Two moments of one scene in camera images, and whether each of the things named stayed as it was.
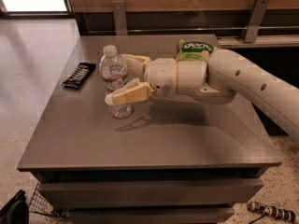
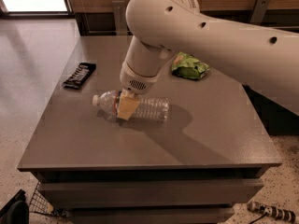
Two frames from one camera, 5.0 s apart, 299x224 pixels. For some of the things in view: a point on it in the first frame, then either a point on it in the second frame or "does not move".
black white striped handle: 273,211 does not move
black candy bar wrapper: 79,75 does not move
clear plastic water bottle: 113,75 to 149,108
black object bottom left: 16,211 does not move
